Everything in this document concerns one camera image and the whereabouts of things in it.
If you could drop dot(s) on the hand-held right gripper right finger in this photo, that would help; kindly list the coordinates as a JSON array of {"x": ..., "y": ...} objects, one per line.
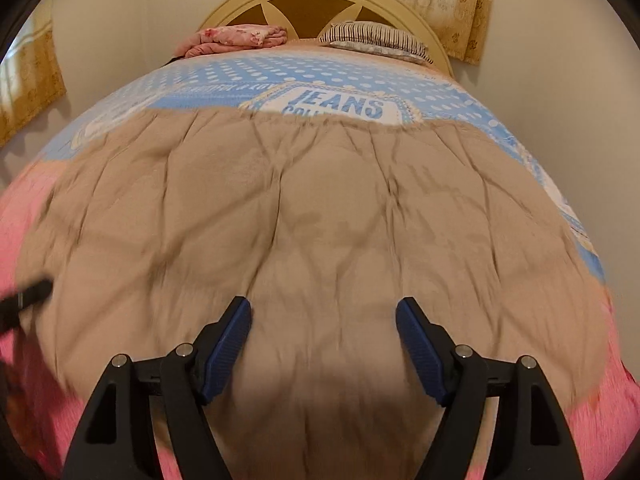
[{"x": 420, "y": 347}]

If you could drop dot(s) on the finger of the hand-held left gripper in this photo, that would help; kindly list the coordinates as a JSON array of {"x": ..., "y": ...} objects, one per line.
[{"x": 25, "y": 300}]

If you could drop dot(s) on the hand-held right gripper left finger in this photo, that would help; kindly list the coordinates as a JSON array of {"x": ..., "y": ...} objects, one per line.
[{"x": 227, "y": 347}]

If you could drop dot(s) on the beige quilted puffer jacket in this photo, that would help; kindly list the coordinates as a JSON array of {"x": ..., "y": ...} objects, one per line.
[{"x": 310, "y": 240}]

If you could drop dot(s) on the yellow floral curtain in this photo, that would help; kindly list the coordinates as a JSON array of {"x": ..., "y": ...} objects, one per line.
[
  {"x": 27, "y": 80},
  {"x": 440, "y": 0}
]

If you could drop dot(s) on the patchwork printed bedsheet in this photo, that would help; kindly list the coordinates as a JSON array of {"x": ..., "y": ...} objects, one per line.
[{"x": 320, "y": 80}]

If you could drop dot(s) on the pink floral folded blanket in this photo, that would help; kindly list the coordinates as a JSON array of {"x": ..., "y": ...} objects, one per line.
[{"x": 235, "y": 40}]

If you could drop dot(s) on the striped pillow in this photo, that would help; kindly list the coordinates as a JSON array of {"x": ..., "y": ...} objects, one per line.
[{"x": 375, "y": 40}]

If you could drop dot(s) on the cream wooden headboard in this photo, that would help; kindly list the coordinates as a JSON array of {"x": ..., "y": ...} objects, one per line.
[{"x": 325, "y": 10}]

